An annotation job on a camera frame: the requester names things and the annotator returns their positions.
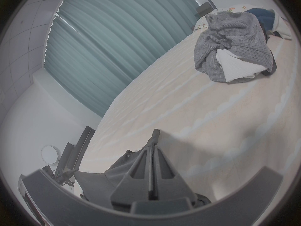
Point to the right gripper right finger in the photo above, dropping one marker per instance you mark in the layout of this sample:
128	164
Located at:
171	182

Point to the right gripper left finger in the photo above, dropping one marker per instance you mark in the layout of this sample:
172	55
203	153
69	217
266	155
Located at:
136	182

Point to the black garment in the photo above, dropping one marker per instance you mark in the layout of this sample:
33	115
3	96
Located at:
117	163

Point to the bed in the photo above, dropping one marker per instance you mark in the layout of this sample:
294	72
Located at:
188	114

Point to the pile of clothes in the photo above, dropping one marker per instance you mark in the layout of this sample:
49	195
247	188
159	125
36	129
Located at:
263	15

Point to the dark grey padded bench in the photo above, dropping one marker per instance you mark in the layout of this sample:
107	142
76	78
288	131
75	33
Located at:
85	145

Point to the dark grey table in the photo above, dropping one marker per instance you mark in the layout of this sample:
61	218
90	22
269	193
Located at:
68	156

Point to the white round frilled object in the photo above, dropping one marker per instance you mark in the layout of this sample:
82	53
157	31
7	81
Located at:
49	155

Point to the white knit garment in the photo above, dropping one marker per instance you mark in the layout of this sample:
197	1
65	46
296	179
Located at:
237	67

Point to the blue-green curtain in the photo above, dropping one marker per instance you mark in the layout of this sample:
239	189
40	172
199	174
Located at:
105	43

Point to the grey knit garment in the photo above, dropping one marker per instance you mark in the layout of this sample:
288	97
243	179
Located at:
242	39

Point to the white floral pillow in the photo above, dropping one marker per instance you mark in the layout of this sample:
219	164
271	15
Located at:
230	8

